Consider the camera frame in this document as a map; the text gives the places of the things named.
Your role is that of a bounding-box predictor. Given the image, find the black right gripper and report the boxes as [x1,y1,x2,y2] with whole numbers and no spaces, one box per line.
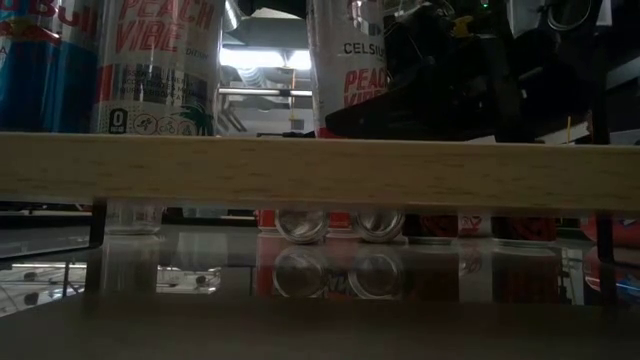
[324,0,511,142]

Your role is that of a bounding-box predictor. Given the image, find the white Celsius can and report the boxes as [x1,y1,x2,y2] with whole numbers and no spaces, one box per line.
[306,0,401,140]
[273,208,331,246]
[93,0,225,137]

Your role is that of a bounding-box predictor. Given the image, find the blue silver Red Bull can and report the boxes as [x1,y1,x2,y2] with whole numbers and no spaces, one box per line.
[0,0,100,134]

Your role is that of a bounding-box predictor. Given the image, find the dark red soda can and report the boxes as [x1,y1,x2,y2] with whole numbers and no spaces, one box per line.
[490,215,559,249]
[403,213,460,246]

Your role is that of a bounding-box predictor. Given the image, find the fluorescent tube light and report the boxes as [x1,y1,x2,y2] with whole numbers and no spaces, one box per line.
[218,87,314,98]

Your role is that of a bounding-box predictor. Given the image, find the ceiling light panel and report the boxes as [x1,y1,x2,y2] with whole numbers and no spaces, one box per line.
[219,47,312,71]

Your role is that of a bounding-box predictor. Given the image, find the yellow cable tag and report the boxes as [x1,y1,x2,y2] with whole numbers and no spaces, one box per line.
[452,14,474,37]

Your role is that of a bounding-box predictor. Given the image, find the wooden shelf with black frame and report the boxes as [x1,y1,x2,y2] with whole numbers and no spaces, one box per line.
[0,29,640,266]

